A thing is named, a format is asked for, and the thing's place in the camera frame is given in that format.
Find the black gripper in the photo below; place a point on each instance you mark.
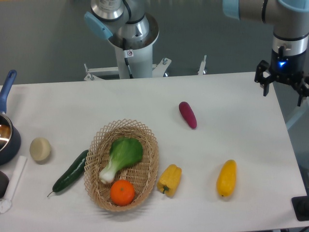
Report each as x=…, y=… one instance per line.
x=286, y=67

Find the yellow mango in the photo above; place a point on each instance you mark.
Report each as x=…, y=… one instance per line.
x=227, y=178

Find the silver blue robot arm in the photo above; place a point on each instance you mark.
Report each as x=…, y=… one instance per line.
x=290, y=21

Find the purple sweet potato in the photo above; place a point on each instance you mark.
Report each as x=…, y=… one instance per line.
x=188, y=114

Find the black device at corner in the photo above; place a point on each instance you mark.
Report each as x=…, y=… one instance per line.
x=301, y=207

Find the yellow bell pepper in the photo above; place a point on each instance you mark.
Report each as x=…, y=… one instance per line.
x=169, y=180

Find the green bok choy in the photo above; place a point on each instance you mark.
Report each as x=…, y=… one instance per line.
x=124, y=152

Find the woven wicker basket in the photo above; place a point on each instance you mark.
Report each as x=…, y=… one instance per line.
x=141, y=175

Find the orange mandarin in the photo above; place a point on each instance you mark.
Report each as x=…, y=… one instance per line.
x=122, y=193

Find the dark green cucumber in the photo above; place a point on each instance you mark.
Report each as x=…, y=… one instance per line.
x=72, y=174

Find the beige round potato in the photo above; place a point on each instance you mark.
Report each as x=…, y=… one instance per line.
x=40, y=149

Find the blue saucepan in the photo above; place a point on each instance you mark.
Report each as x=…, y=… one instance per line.
x=10, y=139

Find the dark round object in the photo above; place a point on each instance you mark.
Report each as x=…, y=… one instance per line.
x=4, y=182

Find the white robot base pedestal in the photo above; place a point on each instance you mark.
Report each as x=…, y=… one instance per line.
x=130, y=30

